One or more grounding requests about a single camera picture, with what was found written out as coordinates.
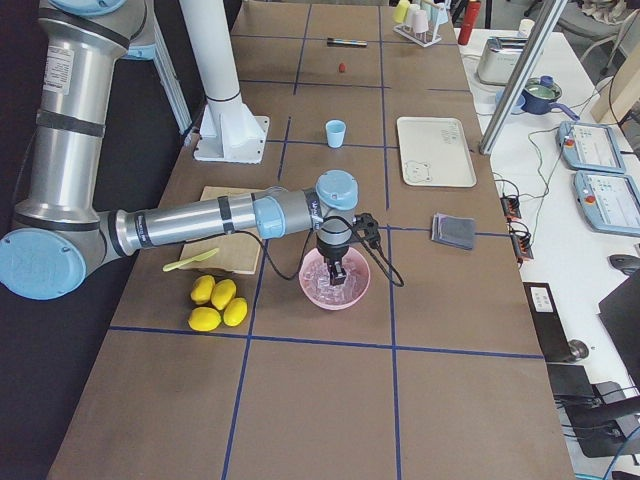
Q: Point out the white pillar with base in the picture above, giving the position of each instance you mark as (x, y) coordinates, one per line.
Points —
(229, 132)

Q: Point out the cream toaster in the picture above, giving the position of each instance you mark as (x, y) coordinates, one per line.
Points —
(498, 59)

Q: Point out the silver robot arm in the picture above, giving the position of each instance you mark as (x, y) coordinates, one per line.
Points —
(58, 238)

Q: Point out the yellow cup on rack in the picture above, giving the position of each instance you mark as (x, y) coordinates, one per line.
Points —
(400, 11)

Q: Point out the dark blue saucepan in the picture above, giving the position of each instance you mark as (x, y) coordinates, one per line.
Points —
(542, 94)

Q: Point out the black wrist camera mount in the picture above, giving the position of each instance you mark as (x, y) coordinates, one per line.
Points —
(369, 227)

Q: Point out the pile of ice cubes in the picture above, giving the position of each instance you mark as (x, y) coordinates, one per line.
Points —
(316, 280)

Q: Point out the striped metal muddler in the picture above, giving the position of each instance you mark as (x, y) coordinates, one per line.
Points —
(346, 43)

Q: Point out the yellow-green plastic knife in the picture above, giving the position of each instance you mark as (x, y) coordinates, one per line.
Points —
(194, 259)

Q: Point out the teach pendant tablet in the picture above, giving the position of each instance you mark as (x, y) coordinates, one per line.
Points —
(610, 202)
(586, 146)

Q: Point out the aluminium frame post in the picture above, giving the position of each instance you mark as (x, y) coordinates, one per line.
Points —
(544, 25)

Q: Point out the pink cup on rack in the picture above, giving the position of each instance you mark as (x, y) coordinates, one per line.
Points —
(418, 21)

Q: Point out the cream bear tray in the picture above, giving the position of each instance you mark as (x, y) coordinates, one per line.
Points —
(434, 152)

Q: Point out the wooden cutting board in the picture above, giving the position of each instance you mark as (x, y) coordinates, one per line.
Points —
(238, 253)

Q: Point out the grey folded cloth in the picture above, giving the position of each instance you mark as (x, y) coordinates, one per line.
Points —
(454, 231)

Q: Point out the light blue cup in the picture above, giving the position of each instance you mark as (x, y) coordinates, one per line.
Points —
(335, 131)

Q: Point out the red bottle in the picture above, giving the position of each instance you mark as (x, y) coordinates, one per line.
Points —
(471, 13)

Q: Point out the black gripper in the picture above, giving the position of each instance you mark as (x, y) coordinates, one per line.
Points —
(333, 252)

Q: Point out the white cup rack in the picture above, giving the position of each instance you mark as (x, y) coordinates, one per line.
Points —
(438, 15)

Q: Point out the yellow lemon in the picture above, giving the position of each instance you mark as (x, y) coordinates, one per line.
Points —
(223, 293)
(204, 319)
(202, 289)
(235, 312)

